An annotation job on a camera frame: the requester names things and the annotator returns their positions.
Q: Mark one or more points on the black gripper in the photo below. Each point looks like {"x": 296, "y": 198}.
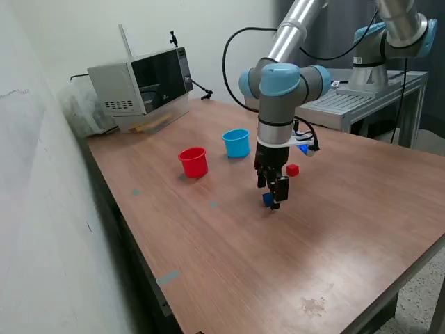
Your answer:
{"x": 273, "y": 154}

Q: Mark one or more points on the blue cube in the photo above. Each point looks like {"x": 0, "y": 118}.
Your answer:
{"x": 267, "y": 200}

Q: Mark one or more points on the red cube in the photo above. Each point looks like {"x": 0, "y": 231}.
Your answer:
{"x": 292, "y": 170}

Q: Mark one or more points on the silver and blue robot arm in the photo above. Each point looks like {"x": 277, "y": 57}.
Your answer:
{"x": 278, "y": 90}

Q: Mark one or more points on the blue plastic bin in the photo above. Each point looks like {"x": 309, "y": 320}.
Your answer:
{"x": 237, "y": 146}

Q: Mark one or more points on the red plastic bin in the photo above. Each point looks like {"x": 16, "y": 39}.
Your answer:
{"x": 193, "y": 167}

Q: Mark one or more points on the aluminium slotted robot platform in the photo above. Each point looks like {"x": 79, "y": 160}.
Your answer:
{"x": 340, "y": 104}

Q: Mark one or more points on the white warning tag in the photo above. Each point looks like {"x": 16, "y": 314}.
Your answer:
{"x": 336, "y": 83}

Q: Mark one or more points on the clear acrylic stand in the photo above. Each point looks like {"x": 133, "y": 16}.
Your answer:
{"x": 174, "y": 111}

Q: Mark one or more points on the aluminium base mounting plate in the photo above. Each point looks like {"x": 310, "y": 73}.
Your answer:
{"x": 361, "y": 93}

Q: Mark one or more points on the wooden stick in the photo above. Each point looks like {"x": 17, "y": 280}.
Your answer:
{"x": 153, "y": 124}

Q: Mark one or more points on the grey-blue tape strip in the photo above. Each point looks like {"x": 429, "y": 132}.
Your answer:
{"x": 168, "y": 277}

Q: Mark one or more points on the dark grey curtain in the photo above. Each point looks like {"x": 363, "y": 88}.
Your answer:
{"x": 340, "y": 24}

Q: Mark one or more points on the silver microwave oven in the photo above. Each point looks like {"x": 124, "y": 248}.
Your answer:
{"x": 114, "y": 83}

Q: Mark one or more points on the clear plastic bag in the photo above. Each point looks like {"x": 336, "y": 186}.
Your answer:
{"x": 80, "y": 111}

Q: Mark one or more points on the thin metal rod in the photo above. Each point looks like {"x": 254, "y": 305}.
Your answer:
{"x": 125, "y": 40}

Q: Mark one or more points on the wrist camera on white mount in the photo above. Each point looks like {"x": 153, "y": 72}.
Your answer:
{"x": 304, "y": 144}

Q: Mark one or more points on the grey metal edge bracket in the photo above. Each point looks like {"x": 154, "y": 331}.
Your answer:
{"x": 165, "y": 306}

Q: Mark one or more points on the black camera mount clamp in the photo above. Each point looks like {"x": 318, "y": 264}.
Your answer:
{"x": 172, "y": 36}

